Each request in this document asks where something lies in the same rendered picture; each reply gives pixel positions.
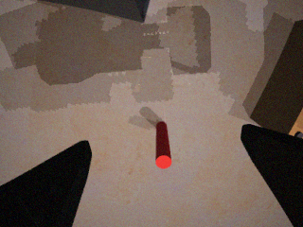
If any red peg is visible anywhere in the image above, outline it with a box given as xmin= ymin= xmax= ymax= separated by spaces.
xmin=155 ymin=121 xmax=171 ymax=169

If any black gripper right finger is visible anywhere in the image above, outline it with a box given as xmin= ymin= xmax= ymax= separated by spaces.
xmin=241 ymin=125 xmax=303 ymax=227

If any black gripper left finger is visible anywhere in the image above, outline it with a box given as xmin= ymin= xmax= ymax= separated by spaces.
xmin=0 ymin=140 xmax=92 ymax=227

